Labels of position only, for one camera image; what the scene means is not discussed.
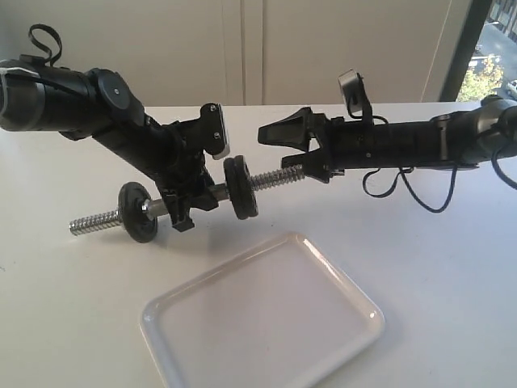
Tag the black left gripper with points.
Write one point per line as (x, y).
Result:
(178, 169)

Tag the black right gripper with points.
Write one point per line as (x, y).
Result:
(342, 144)

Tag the black weight plate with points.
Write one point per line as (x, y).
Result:
(132, 196)
(237, 186)
(253, 204)

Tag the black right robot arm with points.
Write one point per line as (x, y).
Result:
(460, 139)

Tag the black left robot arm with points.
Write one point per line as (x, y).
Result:
(99, 104)

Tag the white rectangular tray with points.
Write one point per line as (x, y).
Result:
(278, 315)

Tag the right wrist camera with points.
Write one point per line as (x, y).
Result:
(354, 96)

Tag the black window frame post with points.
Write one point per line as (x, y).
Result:
(465, 46)

